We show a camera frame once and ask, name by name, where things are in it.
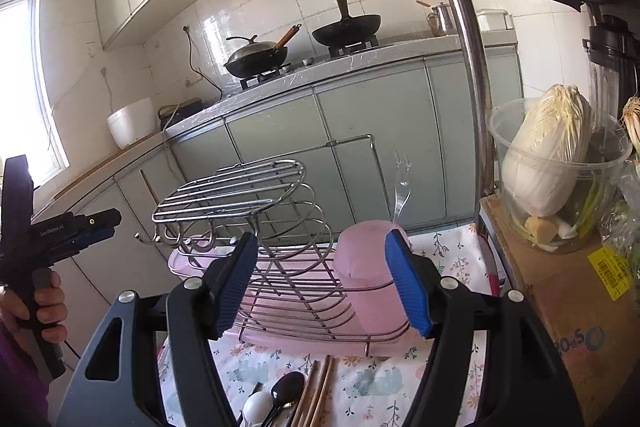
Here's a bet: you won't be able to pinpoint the white spoon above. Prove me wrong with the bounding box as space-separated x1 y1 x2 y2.
242 391 273 427

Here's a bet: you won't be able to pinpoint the black blender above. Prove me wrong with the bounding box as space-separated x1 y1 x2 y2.
582 2 639 131

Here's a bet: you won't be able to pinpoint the metal wire dish rack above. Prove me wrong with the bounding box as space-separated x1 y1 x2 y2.
134 133 426 358

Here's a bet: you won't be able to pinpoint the napa cabbage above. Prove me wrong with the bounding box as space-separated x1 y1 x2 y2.
501 84 591 218

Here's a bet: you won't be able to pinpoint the left hand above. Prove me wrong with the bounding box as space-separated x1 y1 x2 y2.
1 271 68 352

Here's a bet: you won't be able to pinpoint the steel kettle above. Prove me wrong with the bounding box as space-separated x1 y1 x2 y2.
416 0 458 37

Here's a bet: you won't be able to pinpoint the clear plastic fork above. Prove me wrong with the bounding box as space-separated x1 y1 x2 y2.
393 150 411 225

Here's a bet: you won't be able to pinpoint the white rice cooker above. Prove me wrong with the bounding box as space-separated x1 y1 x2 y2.
107 98 158 150

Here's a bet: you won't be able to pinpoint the pink utensil cup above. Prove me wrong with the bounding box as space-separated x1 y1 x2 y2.
333 220 408 335

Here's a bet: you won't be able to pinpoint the cardboard box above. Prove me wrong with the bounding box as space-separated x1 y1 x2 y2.
480 195 639 426

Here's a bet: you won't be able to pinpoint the floral tablecloth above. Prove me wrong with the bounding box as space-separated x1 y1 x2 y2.
156 223 501 427

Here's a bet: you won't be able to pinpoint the green onions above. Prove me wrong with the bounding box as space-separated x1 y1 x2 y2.
587 96 639 244

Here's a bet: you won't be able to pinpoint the clear plastic tub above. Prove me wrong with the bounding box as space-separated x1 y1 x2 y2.
488 98 632 255

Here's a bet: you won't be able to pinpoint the black wok with lid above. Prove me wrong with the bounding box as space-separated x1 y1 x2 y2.
224 24 302 79

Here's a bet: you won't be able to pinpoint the metal shelf pole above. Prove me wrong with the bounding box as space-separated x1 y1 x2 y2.
409 0 497 203

